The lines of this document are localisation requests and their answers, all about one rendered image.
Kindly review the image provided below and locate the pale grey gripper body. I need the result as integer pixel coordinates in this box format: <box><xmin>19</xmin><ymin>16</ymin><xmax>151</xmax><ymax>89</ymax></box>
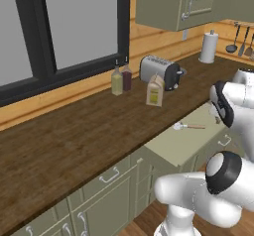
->
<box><xmin>208</xmin><ymin>104</ymin><xmax>222</xmax><ymax>125</ymax></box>

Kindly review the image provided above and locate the open pale green drawer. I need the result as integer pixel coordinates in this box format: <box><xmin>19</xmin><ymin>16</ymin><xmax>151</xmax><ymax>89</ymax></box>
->
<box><xmin>144</xmin><ymin>101</ymin><xmax>246</xmax><ymax>175</ymax></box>

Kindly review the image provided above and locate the closed pale green drawer front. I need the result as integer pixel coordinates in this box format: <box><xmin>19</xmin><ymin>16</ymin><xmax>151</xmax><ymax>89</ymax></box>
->
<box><xmin>80</xmin><ymin>155</ymin><xmax>132</xmax><ymax>202</ymax></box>

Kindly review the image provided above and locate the beige milk carton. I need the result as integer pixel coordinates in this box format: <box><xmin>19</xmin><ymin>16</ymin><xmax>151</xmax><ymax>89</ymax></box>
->
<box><xmin>145</xmin><ymin>73</ymin><xmax>166</xmax><ymax>108</ymax></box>

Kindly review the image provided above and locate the white paper towel roll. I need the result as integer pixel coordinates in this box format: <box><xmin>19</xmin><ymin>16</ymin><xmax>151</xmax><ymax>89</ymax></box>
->
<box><xmin>197</xmin><ymin>29</ymin><xmax>220</xmax><ymax>64</ymax></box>

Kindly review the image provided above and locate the black hanging ladle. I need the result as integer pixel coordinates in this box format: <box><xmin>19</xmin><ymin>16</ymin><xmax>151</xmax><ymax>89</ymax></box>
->
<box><xmin>225</xmin><ymin>23</ymin><xmax>242</xmax><ymax>54</ymax></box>

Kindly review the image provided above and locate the grey hanging spatula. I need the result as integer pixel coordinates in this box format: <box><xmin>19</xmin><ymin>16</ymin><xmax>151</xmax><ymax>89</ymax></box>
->
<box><xmin>237</xmin><ymin>25</ymin><xmax>252</xmax><ymax>58</ymax></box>

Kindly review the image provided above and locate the brown hanging turner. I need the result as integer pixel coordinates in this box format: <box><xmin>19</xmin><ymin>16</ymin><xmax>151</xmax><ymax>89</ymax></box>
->
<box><xmin>243</xmin><ymin>33</ymin><xmax>254</xmax><ymax>59</ymax></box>

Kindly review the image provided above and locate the silver and black toaster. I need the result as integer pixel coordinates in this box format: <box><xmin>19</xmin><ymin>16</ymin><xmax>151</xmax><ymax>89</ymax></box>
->
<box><xmin>138</xmin><ymin>54</ymin><xmax>189</xmax><ymax>92</ymax></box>

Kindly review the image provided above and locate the dark red vinegar bottle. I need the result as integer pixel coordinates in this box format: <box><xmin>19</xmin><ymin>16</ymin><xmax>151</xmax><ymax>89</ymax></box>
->
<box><xmin>121</xmin><ymin>57</ymin><xmax>134</xmax><ymax>92</ymax></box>

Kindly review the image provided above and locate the narrow pale green cupboard panel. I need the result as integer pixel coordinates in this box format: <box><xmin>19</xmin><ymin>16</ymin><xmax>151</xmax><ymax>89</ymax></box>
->
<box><xmin>130</xmin><ymin>146</ymin><xmax>157</xmax><ymax>222</ymax></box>

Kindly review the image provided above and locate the yellow oil bottle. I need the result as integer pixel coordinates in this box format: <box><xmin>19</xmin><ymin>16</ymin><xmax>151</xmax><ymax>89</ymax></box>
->
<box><xmin>110</xmin><ymin>59</ymin><xmax>124</xmax><ymax>97</ymax></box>

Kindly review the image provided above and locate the pale green cupboard door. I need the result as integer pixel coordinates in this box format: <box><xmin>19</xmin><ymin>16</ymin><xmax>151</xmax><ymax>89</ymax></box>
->
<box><xmin>66</xmin><ymin>176</ymin><xmax>134</xmax><ymax>236</ymax></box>
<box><xmin>12</xmin><ymin>212</ymin><xmax>75</xmax><ymax>236</ymax></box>

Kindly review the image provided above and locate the black framed window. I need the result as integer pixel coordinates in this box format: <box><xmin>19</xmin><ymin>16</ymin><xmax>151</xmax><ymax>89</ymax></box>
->
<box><xmin>0</xmin><ymin>0</ymin><xmax>131</xmax><ymax>108</ymax></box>

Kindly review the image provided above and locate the white wall socket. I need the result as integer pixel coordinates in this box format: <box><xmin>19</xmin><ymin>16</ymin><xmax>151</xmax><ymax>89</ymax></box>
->
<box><xmin>181</xmin><ymin>28</ymin><xmax>190</xmax><ymax>42</ymax></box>

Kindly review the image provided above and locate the wall rail for tools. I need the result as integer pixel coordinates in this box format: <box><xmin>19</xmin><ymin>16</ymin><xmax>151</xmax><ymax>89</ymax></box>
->
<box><xmin>232</xmin><ymin>20</ymin><xmax>254</xmax><ymax>29</ymax></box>

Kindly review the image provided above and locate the long silver vertical handle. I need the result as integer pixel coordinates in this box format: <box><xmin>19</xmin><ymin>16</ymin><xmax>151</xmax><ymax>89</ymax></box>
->
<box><xmin>134</xmin><ymin>157</ymin><xmax>145</xmax><ymax>216</ymax></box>

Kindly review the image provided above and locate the silver wall cupboard handle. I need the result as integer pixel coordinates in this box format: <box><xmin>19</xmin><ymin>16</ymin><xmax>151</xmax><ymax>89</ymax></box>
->
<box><xmin>181</xmin><ymin>0</ymin><xmax>195</xmax><ymax>22</ymax></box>

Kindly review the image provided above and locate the silver closed drawer handle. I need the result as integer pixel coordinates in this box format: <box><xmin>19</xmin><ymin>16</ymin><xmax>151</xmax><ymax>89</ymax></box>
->
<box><xmin>98</xmin><ymin>166</ymin><xmax>121</xmax><ymax>184</ymax></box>

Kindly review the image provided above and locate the pale green wall cupboard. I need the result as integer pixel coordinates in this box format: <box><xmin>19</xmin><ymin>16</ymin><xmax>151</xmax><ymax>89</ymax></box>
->
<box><xmin>135</xmin><ymin>0</ymin><xmax>254</xmax><ymax>33</ymax></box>

